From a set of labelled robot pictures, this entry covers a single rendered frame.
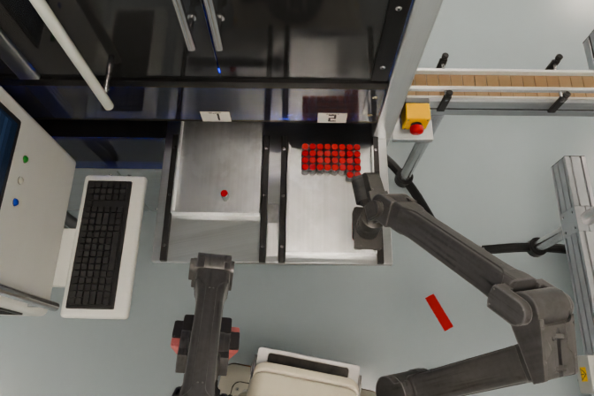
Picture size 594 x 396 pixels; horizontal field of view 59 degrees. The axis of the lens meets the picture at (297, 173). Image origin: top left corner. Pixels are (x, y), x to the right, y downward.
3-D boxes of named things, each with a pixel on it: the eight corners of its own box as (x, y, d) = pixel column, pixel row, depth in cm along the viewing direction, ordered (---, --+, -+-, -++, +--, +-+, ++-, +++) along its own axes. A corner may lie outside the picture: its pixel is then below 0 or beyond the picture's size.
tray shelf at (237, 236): (169, 117, 172) (168, 114, 170) (384, 119, 171) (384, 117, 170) (152, 262, 154) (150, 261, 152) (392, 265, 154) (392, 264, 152)
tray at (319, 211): (288, 148, 166) (288, 143, 162) (371, 149, 165) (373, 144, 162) (285, 255, 153) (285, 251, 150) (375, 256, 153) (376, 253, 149)
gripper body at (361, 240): (379, 209, 128) (384, 200, 121) (380, 250, 125) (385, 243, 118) (353, 209, 128) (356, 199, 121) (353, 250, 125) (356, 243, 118)
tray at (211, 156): (183, 114, 170) (181, 109, 167) (263, 115, 170) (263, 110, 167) (172, 215, 157) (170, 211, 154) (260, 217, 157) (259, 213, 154)
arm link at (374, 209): (379, 213, 107) (413, 211, 111) (367, 161, 111) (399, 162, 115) (349, 230, 117) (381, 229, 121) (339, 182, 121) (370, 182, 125)
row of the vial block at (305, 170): (300, 169, 163) (301, 163, 158) (359, 170, 163) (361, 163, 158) (300, 175, 162) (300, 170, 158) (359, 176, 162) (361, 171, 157)
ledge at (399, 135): (389, 103, 174) (390, 100, 172) (429, 103, 174) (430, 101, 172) (392, 141, 168) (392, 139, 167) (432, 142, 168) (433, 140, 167)
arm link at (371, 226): (364, 229, 113) (390, 224, 113) (357, 198, 115) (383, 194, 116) (361, 236, 119) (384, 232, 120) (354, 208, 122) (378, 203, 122)
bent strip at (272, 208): (268, 209, 158) (267, 203, 153) (278, 209, 158) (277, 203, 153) (267, 255, 153) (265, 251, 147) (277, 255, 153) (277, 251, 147)
